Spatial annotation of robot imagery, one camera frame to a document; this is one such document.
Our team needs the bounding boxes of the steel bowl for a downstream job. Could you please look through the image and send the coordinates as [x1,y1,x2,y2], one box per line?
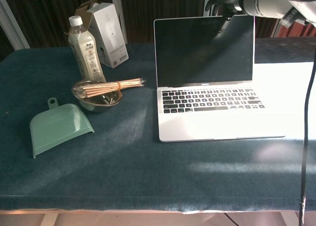
[71,79,123,114]

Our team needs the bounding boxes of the teal table cloth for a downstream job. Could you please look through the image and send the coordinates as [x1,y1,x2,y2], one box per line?
[0,37,316,215]

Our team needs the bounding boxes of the black hanging cable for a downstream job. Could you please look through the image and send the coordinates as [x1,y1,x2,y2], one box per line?
[298,62,316,226]

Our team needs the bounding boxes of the white drink bottle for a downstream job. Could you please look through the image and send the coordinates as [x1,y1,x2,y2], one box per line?
[68,15,107,83]

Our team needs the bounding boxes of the silver laptop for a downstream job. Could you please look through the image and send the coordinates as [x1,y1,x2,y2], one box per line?
[153,14,287,143]

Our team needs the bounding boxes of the white table leg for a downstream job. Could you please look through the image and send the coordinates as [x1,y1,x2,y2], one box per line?
[40,212,59,226]

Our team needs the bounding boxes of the green plastic dustpan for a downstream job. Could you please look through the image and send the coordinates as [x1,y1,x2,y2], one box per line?
[29,97,95,159]

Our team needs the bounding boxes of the red curtain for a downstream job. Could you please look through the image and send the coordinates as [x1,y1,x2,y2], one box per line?
[277,20,316,38]

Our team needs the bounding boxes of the white cardboard carton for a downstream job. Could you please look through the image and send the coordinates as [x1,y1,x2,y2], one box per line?
[64,0,130,69]

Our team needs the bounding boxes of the thin black floor cable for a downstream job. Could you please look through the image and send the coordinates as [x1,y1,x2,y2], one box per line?
[224,212,239,226]

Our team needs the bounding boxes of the bundle of wooden sticks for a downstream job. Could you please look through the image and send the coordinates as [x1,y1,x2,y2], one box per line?
[78,77,147,100]

